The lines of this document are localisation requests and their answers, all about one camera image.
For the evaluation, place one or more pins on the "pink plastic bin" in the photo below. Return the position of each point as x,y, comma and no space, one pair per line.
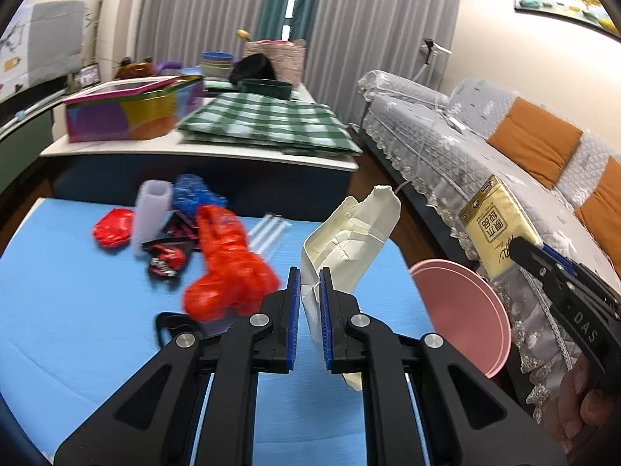
461,310

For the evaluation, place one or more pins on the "grey printed dust cover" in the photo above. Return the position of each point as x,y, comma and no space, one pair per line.
43,39

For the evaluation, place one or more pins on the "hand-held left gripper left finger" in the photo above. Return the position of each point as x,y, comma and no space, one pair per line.
291,320

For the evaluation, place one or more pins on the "cream paper bag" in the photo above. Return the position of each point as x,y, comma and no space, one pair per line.
349,233

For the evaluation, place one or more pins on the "green checked cloth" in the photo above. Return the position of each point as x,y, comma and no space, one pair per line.
271,121

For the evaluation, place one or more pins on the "black red snack wrapper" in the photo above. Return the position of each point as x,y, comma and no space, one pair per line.
165,259

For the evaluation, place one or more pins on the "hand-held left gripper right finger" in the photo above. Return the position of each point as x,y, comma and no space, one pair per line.
326,323

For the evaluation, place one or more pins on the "red crumpled wrapper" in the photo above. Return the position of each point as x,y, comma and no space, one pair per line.
112,229

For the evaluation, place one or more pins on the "black pink wrapper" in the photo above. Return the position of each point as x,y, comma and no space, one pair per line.
182,229

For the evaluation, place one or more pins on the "pink woven basket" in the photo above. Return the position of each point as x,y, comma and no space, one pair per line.
291,63

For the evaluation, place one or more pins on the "blue crumpled plastic bag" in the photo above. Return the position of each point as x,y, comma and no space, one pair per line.
196,194

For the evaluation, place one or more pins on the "brown teapot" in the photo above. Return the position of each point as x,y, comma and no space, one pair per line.
133,70

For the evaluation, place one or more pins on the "clear plastic straw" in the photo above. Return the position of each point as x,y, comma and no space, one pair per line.
277,237
264,233

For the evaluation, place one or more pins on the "small picture frame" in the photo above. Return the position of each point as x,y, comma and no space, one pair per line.
86,77

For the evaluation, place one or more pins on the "grey covered sofa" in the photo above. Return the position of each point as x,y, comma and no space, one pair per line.
436,150

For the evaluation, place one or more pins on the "teal curtain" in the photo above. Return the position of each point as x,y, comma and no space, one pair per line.
291,0

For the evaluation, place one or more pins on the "purple plastic item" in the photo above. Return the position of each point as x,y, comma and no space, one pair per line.
169,65

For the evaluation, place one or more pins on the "dark green bowl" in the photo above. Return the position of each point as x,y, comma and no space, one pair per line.
267,90

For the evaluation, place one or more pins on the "person's right hand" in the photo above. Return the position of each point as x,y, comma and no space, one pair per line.
577,398

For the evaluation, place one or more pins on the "white top blue table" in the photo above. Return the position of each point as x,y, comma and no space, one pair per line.
145,150

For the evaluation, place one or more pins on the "red plastic bag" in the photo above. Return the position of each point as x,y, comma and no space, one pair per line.
223,262

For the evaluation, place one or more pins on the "wall painting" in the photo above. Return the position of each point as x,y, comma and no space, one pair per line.
563,2

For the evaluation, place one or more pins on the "white standing air conditioner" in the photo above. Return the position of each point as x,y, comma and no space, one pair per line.
119,14

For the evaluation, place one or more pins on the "grey curtain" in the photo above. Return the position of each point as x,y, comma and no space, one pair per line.
378,24

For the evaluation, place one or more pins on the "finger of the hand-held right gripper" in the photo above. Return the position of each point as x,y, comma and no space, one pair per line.
531,255

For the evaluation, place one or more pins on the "yellow tissue packet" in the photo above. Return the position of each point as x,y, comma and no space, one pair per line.
495,223

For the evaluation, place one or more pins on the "orange cushion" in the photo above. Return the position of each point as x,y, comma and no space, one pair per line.
533,141
604,213

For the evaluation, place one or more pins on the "stack of coloured bowls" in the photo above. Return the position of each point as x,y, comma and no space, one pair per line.
217,64

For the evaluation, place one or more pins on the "colourful tin box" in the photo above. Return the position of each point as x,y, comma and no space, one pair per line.
121,116

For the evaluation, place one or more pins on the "yellow artificial flower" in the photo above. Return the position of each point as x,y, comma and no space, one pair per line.
244,35

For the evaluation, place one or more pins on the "black hat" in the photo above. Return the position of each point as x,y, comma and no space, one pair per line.
254,67

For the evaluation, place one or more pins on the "translucent plastic cup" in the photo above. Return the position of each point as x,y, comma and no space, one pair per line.
150,213

